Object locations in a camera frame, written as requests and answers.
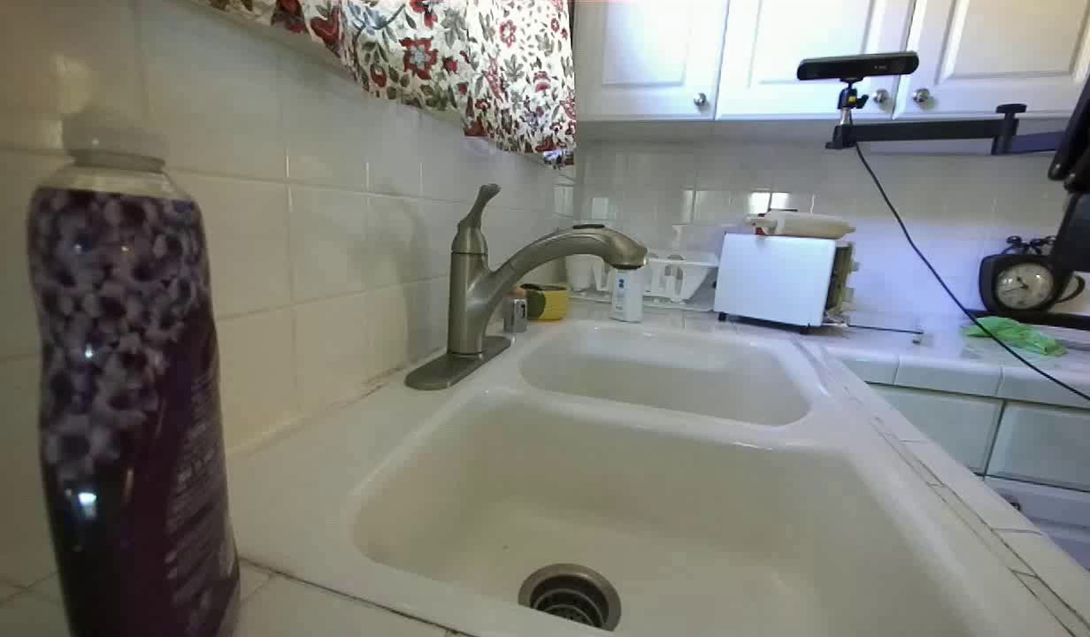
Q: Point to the brushed metal faucet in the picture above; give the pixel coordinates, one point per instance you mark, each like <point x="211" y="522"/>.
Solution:
<point x="468" y="296"/>

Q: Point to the floral print curtain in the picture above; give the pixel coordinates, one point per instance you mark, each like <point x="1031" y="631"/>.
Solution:
<point x="475" y="58"/>

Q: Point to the green cloth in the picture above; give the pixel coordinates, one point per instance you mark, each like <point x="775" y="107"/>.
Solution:
<point x="1016" y="339"/>

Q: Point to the small white dispenser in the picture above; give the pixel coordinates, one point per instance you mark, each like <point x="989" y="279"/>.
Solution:
<point x="627" y="299"/>

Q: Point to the white double basin sink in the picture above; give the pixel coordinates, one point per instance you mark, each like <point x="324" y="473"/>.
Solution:
<point x="687" y="517"/>

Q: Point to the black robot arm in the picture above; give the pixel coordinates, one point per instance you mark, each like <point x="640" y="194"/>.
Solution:
<point x="1088" y="142"/>

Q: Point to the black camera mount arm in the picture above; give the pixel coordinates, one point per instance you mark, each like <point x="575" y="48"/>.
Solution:
<point x="923" y="130"/>

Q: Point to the black bar camera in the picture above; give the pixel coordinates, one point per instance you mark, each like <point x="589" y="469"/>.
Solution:
<point x="858" y="65"/>

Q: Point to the white cabinet door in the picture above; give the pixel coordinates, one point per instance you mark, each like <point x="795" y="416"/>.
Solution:
<point x="1007" y="48"/>
<point x="804" y="30"/>
<point x="645" y="55"/>

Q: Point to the purple dish soap bottle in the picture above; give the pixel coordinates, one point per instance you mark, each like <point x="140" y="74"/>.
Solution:
<point x="134" y="413"/>

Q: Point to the black round dial device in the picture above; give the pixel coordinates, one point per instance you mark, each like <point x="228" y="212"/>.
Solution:
<point x="1027" y="283"/>

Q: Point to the white toaster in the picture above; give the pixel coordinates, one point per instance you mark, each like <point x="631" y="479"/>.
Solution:
<point x="778" y="279"/>

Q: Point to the metal sink drain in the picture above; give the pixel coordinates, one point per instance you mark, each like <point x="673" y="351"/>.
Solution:
<point x="570" y="597"/>

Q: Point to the white drawer front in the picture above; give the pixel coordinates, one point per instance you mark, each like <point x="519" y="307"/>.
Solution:
<point x="1071" y="525"/>
<point x="946" y="426"/>
<point x="1052" y="446"/>

